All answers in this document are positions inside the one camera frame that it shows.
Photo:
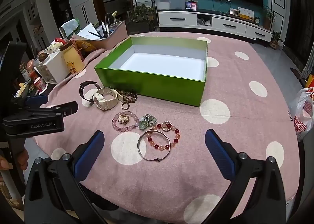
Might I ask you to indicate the white plastic shopping bag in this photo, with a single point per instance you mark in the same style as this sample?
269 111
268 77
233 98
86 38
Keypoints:
301 116

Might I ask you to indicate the potted plant in brown pot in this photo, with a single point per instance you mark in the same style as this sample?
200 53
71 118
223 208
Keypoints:
267 16

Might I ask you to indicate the white paper sheet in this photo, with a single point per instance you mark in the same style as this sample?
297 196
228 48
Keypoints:
85 32

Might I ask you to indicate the pink desk organizer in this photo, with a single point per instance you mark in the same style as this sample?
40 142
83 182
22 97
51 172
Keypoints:
115 34

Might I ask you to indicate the gold flower brooch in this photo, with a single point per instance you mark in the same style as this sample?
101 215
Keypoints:
123 118

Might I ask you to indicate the white television cabinet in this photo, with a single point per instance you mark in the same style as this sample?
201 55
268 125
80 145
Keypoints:
225 23

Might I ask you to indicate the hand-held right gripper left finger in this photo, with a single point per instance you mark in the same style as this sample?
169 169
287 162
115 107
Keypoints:
89 157

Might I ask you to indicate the white and yellow box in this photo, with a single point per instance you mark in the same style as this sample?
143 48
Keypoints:
245 14

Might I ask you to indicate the silver bangle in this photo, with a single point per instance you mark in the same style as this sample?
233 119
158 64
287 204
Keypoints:
138 145

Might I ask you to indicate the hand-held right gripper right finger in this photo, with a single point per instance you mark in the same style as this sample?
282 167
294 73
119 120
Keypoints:
218 155

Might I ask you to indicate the large potted floor plant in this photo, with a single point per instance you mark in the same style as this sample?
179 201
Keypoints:
141 15

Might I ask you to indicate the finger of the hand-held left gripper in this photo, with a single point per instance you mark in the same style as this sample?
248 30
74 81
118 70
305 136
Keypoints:
36 100
66 111

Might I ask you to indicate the green cardboard box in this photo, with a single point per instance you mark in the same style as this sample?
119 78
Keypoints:
147 86

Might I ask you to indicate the small potted floor plant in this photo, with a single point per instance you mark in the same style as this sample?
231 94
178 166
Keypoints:
276 41

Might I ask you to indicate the black wrist watch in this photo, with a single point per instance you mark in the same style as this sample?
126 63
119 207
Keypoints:
83 86

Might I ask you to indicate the rolled pale towel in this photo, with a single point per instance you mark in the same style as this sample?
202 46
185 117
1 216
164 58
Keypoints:
70 27

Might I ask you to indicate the person's left hand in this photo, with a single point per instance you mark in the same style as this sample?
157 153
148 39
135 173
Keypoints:
23 161

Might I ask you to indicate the cream wrist watch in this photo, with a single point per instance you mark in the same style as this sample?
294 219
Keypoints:
99 97

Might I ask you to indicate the bear print paper bag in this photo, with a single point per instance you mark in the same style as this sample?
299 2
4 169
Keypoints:
72 59

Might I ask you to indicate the round rhinestone pendant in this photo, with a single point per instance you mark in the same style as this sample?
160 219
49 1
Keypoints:
163 122

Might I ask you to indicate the small black alarm clock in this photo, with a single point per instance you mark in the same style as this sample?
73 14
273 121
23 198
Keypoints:
256 20

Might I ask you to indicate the clear plastic storage bin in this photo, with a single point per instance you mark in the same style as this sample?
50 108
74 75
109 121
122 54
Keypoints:
169 3

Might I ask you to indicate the yellow paper bag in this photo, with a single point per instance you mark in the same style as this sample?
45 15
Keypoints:
311 81

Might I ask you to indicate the pink polka-dot tablecloth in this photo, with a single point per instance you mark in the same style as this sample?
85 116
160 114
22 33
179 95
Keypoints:
233 116

